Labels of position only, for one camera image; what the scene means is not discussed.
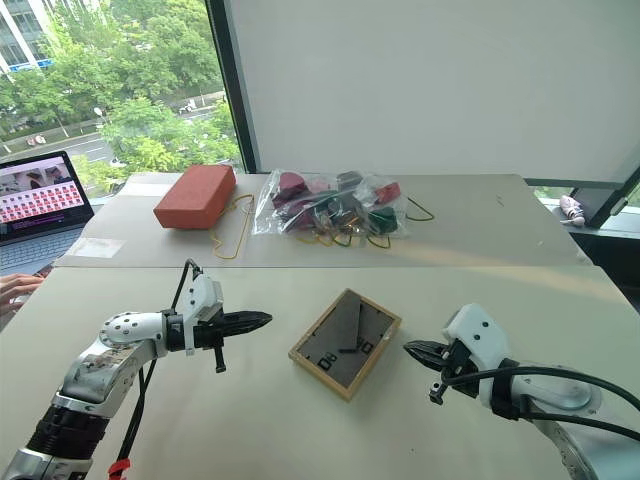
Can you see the open laptop computer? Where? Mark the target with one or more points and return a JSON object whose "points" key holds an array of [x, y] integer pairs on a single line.
{"points": [[37, 210]]}

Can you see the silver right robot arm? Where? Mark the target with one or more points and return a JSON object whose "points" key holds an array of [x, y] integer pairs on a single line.
{"points": [[560, 400]]}

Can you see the clear bag of toy blocks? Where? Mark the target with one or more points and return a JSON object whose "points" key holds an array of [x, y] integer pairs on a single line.
{"points": [[330, 207]]}

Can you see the small clear plastic sleeve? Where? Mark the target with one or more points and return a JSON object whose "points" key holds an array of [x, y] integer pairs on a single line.
{"points": [[99, 248]]}

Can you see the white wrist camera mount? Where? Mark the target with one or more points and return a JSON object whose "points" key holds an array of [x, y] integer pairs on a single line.
{"points": [[477, 335], [200, 297]]}

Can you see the bystander bare hand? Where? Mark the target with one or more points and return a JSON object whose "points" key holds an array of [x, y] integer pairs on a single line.
{"points": [[17, 290]]}

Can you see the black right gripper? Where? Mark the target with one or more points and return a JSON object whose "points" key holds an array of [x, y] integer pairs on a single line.
{"points": [[457, 367]]}

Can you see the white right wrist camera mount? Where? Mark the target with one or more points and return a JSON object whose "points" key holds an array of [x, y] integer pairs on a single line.
{"points": [[477, 335]]}

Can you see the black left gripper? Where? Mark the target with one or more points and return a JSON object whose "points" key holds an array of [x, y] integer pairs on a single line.
{"points": [[206, 336]]}

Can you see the black window frame post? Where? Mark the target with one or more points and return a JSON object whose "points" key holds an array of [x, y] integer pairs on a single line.
{"points": [[232, 85]]}

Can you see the wooden picture frame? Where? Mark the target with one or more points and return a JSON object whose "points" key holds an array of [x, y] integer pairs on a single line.
{"points": [[345, 345]]}

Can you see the red brick block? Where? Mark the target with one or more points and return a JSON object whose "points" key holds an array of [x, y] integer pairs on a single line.
{"points": [[195, 197]]}

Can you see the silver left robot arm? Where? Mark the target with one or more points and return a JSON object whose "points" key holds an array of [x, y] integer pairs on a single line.
{"points": [[95, 370]]}

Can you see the pink object on windowsill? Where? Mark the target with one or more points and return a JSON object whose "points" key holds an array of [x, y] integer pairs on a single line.
{"points": [[571, 209]]}

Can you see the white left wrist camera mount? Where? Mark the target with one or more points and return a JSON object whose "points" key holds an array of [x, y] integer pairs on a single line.
{"points": [[200, 297]]}

